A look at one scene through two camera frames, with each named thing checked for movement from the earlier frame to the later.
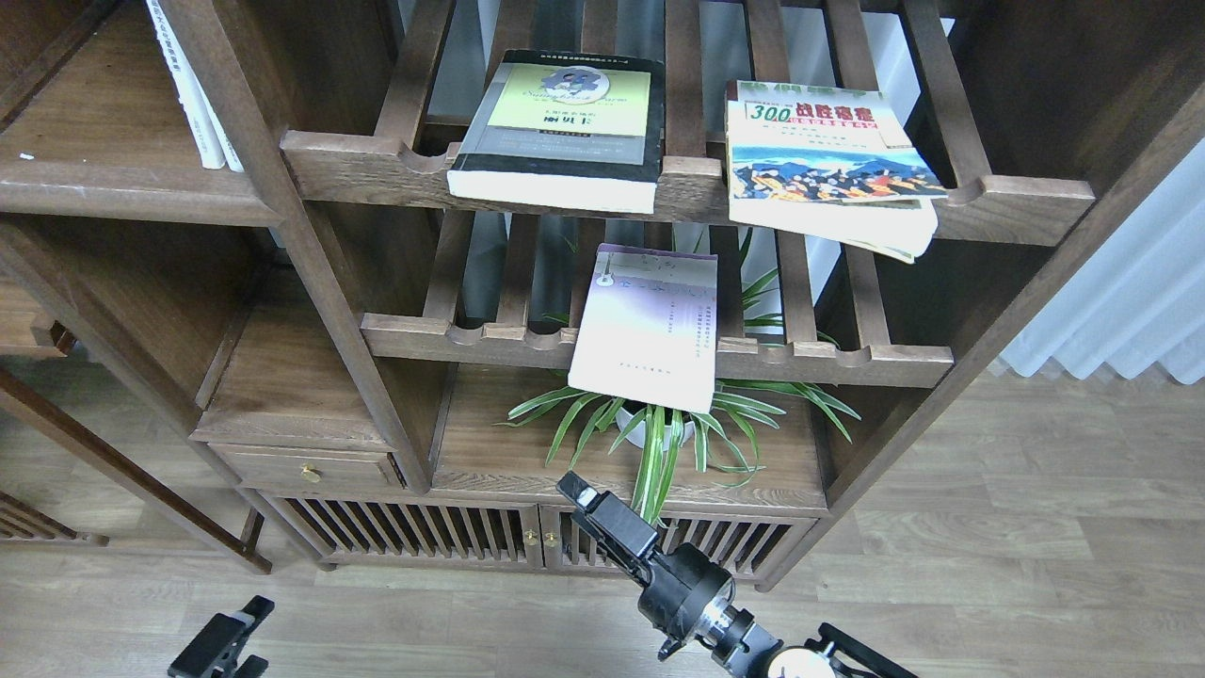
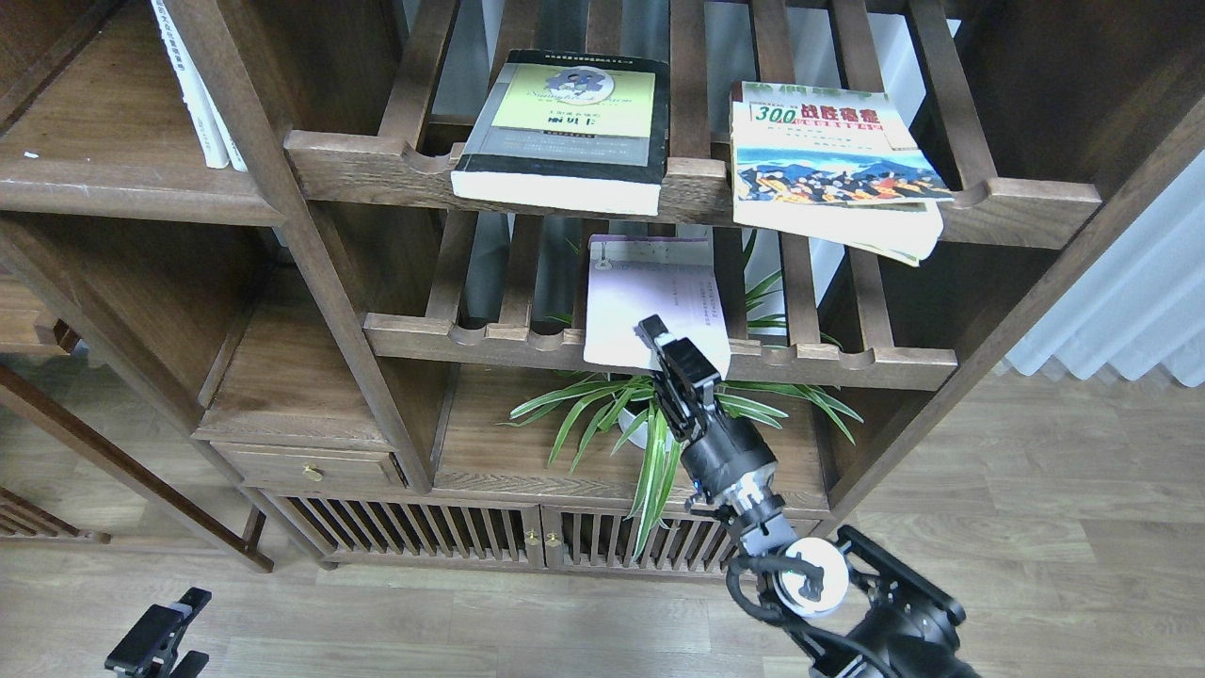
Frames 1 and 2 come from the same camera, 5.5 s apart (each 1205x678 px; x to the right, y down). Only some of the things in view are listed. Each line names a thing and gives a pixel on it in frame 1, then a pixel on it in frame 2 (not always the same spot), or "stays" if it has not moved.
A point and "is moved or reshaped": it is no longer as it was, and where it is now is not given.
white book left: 191,92 stays
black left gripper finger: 253,667 to 190,666
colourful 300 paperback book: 827,164 stays
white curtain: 1140,301 stays
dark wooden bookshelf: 369,279 stays
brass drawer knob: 311,474 stays
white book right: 232,160 stays
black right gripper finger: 630,562 to 687,425
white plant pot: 637,437 stays
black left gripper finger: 213,652 to 153,639
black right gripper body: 685,589 to 731,449
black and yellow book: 569,131 stays
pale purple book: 648,330 is moved or reshaped
